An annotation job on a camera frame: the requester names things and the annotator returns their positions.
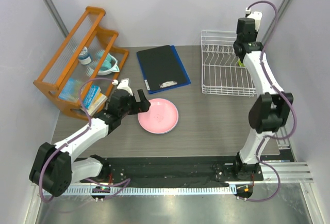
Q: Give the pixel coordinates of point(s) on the pink plate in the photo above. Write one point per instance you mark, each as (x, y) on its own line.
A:
(157, 101)

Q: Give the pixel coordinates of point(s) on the blue white book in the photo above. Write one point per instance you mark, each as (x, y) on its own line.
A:
(94, 100)

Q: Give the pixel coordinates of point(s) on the blue black clipboard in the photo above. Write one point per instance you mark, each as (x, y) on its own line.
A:
(162, 69)

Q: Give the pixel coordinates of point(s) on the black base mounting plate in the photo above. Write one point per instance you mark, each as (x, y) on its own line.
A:
(178, 172)

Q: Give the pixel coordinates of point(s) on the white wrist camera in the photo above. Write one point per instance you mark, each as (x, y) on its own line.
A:
(123, 85)
(255, 15)

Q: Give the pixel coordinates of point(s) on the white wire dish rack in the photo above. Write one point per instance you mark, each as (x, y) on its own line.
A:
(222, 72)

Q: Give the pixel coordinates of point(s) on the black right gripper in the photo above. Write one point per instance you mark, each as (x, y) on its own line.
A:
(255, 33)

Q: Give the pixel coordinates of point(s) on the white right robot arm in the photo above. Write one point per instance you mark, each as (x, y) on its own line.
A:
(271, 109)

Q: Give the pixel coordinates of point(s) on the orange wooden shelf rack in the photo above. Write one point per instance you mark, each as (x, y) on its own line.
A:
(64, 65)

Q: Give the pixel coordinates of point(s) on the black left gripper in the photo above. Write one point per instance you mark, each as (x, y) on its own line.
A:
(142, 108)

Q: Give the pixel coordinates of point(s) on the white slotted cable duct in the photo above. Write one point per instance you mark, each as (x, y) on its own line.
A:
(93, 190)

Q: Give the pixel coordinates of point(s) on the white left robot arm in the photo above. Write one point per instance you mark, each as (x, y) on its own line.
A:
(56, 166)

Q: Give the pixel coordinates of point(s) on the light blue plate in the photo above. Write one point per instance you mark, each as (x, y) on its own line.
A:
(174, 128)

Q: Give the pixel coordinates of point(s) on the lime green plate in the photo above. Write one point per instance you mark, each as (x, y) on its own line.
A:
(240, 63)

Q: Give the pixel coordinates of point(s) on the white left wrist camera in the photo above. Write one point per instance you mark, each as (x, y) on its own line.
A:
(123, 85)

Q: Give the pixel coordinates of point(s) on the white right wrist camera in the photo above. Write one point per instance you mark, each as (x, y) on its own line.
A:
(255, 15)

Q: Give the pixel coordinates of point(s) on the white bowl with teal items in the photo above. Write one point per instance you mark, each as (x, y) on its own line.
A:
(110, 65)

